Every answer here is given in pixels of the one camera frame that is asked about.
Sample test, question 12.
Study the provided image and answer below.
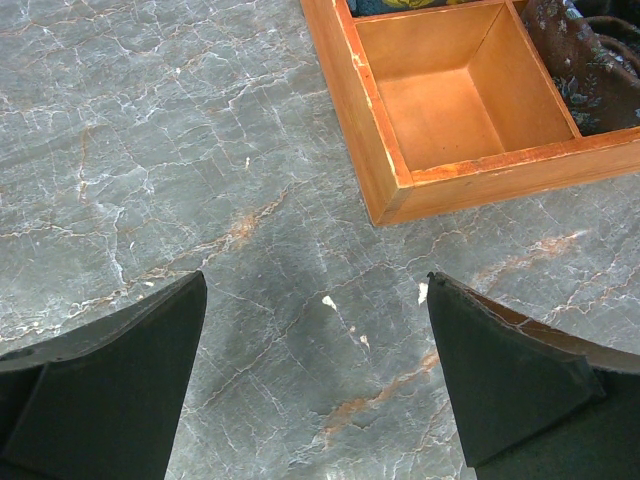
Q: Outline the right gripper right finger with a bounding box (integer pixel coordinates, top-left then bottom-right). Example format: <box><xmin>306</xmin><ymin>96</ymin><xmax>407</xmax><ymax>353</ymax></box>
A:
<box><xmin>427</xmin><ymin>272</ymin><xmax>639</xmax><ymax>479</ymax></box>

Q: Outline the blue yellow rolled sock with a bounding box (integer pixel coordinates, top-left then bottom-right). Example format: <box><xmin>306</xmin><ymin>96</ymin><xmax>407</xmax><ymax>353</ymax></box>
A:
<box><xmin>347</xmin><ymin>0</ymin><xmax>474</xmax><ymax>17</ymax></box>

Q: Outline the black rolled sock front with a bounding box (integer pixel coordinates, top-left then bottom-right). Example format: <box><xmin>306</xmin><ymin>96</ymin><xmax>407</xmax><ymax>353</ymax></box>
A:
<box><xmin>521</xmin><ymin>0</ymin><xmax>639</xmax><ymax>136</ymax></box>

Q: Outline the orange compartment tray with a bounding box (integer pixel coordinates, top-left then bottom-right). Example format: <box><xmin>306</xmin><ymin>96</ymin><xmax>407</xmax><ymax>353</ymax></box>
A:
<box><xmin>302</xmin><ymin>1</ymin><xmax>639</xmax><ymax>226</ymax></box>

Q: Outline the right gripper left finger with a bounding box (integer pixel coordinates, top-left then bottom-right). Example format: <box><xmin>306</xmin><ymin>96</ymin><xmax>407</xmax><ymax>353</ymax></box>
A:
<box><xmin>1</xmin><ymin>270</ymin><xmax>207</xmax><ymax>479</ymax></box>

